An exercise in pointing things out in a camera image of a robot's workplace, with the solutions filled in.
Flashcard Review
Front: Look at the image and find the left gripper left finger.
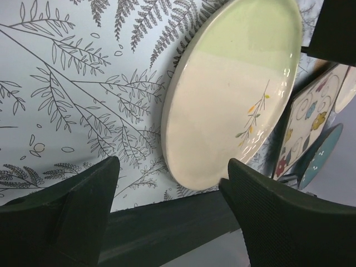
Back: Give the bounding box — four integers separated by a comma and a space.
1, 156, 120, 266

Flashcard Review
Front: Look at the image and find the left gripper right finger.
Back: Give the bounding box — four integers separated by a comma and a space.
219, 159, 355, 266

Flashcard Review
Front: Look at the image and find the square floral plate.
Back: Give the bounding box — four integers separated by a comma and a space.
271, 64, 349, 180

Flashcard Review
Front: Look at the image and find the cream and green round plate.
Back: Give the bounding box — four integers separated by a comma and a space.
161, 1, 303, 190

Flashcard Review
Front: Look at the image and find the right blue glazed plate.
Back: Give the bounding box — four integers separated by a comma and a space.
295, 123, 343, 190

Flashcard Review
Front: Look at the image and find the floral patterned table mat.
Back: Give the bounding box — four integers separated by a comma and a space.
0, 0, 334, 206

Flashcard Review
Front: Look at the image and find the pink and cream round plate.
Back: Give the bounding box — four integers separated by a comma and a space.
334, 67, 356, 113

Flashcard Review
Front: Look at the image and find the black wire dish rack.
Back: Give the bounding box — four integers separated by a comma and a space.
301, 0, 355, 67

